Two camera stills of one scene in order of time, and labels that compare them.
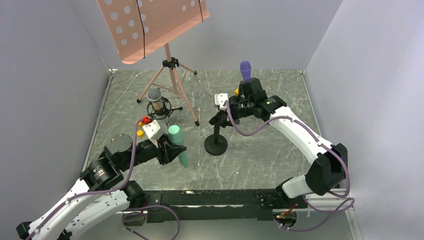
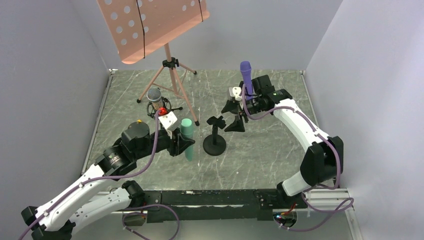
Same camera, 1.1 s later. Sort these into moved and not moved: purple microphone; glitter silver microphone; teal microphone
Moved: teal microphone
Not moved: purple microphone; glitter silver microphone
